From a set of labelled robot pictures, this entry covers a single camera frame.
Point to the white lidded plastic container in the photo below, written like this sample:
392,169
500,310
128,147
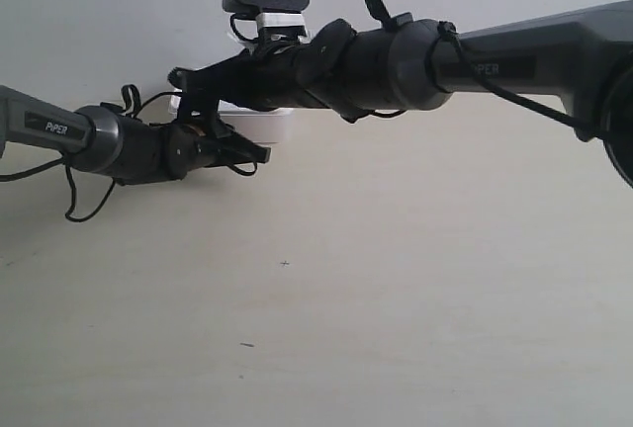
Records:
221,118

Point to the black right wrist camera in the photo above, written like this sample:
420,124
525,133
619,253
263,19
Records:
276,21

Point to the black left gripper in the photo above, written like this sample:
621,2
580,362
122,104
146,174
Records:
194,148

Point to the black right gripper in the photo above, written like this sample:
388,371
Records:
260,82

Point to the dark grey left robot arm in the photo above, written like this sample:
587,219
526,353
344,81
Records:
107,140

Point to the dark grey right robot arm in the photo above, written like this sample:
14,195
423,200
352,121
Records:
574,68

